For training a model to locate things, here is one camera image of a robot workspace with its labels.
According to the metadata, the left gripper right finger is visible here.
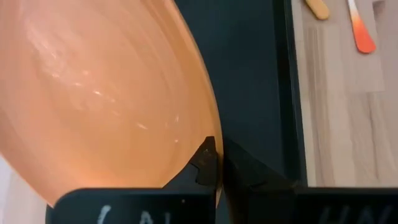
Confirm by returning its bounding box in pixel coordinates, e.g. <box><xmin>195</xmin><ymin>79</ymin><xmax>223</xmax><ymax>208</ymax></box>
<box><xmin>222</xmin><ymin>138</ymin><xmax>398</xmax><ymax>224</ymax></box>

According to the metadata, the black plastic tray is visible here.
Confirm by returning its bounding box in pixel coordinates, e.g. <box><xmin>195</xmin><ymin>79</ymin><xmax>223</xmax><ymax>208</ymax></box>
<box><xmin>174</xmin><ymin>0</ymin><xmax>308</xmax><ymax>187</ymax></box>

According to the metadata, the orange round plate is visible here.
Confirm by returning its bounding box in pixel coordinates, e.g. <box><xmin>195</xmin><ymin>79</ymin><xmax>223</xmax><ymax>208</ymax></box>
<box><xmin>0</xmin><ymin>0</ymin><xmax>224</xmax><ymax>208</ymax></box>

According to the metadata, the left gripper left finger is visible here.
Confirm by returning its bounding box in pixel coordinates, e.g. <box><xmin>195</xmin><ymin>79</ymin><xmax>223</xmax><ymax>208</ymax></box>
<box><xmin>45</xmin><ymin>136</ymin><xmax>218</xmax><ymax>224</ymax></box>

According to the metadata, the spoon with yellow handle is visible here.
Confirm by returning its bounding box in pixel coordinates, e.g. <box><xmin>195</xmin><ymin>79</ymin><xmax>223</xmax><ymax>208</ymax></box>
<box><xmin>304</xmin><ymin>0</ymin><xmax>330</xmax><ymax>21</ymax></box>

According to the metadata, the fork with orange handle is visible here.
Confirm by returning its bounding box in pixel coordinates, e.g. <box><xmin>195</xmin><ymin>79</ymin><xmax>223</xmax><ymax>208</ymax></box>
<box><xmin>346</xmin><ymin>0</ymin><xmax>377</xmax><ymax>54</ymax></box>

